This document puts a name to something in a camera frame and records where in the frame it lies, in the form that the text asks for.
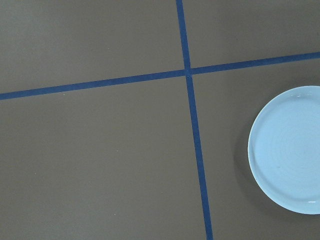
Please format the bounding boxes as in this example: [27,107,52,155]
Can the pale grey-blue plate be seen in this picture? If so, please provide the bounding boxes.
[247,85,320,215]

